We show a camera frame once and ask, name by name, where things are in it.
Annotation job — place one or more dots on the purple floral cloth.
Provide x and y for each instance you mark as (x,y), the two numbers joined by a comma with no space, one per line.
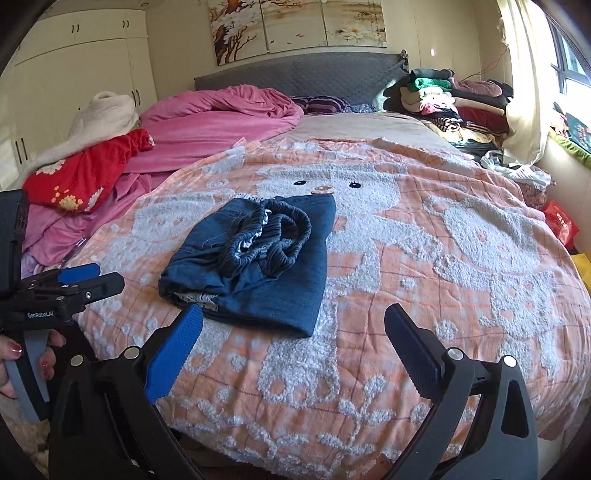
(535,196)

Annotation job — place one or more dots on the white curtain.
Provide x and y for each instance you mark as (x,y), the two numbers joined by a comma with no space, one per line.
(526,92)

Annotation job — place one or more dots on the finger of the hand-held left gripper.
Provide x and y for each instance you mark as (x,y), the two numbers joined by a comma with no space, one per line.
(78,273)
(101,286)

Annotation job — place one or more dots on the person's left hand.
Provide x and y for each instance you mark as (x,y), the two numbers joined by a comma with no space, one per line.
(5,369)

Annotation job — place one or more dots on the yellow paper bag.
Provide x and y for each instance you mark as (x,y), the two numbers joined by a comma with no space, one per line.
(584,264)

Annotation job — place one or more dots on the grey padded headboard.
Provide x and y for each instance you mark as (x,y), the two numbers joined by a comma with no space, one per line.
(295,76)

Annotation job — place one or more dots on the white crumpled garment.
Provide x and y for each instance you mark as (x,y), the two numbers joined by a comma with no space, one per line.
(517,168)

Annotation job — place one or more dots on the purple striped pillow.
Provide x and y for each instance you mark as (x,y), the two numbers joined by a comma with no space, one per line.
(321,104)

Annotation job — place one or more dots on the floral wall painting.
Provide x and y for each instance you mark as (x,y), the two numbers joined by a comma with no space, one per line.
(295,23)

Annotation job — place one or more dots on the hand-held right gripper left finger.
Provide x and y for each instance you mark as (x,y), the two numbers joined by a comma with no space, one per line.
(175,350)

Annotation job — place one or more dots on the beige bed sheet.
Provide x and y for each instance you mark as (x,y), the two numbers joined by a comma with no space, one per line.
(369,127)

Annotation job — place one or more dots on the pile of folded clothes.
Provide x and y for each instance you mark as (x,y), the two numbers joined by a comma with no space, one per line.
(443,101)

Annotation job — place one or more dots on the white wardrobe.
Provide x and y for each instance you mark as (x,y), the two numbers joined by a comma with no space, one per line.
(83,60)

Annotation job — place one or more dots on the red plastic bag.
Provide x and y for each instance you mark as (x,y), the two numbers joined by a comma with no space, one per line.
(561,224)

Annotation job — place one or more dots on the pink quilt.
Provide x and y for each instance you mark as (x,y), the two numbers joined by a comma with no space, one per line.
(207,129)

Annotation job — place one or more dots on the green cushion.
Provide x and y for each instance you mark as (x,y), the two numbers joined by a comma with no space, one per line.
(575,136)

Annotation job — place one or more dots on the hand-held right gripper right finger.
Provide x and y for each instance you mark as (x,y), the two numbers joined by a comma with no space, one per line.
(415,353)

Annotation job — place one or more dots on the red floral cloth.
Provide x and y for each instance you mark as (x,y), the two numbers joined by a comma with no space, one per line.
(87,175)

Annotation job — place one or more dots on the window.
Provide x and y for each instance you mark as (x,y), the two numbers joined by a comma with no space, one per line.
(575,55)

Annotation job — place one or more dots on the orange printed blanket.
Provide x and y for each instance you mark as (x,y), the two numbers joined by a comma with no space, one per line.
(415,258)

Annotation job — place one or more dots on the white fluffy cloth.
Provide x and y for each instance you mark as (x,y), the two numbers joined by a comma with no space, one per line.
(106,110)

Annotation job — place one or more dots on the blue denim pants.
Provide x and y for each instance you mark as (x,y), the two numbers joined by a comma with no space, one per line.
(277,295)

